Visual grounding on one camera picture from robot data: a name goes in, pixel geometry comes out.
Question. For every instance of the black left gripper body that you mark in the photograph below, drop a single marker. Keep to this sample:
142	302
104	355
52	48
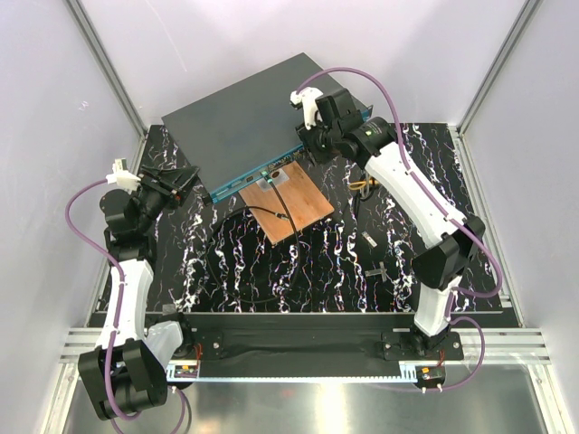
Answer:
156	196

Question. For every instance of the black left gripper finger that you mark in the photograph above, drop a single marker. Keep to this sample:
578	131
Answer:
184	179
160	176

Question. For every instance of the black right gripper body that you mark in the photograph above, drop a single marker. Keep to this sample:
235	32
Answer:
318	142

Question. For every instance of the silver SFP module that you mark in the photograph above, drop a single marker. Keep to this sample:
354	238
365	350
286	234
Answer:
369	239

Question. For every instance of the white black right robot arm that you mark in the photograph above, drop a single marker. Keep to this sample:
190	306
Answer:
334	125

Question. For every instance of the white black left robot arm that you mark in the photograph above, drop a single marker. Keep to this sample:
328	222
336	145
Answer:
125	373

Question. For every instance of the wooden board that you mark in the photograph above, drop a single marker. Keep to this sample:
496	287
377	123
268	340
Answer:
306	204

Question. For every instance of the left orange connector block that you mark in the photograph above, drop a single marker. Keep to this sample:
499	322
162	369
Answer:
187	371

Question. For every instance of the orange connector block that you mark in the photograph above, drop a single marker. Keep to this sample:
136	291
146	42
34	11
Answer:
187	371
431	373

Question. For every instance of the right orange connector block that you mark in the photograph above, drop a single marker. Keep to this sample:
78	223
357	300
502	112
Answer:
431	373

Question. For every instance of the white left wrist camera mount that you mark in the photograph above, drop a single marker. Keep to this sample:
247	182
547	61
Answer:
122	177

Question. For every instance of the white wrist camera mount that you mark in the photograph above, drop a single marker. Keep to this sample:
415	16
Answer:
306	100
122	177

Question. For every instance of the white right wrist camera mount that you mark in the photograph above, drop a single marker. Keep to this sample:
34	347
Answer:
306	100

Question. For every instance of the dark grey network switch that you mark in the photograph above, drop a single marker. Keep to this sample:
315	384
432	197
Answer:
240	131

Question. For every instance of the left aluminium frame post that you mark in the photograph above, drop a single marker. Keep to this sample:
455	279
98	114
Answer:
81	17

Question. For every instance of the aluminium frame post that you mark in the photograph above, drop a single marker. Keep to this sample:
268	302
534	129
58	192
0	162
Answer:
515	33
81	17

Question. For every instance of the right aluminium frame post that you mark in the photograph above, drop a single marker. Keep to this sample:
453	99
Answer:
515	33

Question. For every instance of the aluminium frame rail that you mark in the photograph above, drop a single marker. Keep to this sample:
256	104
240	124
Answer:
493	347

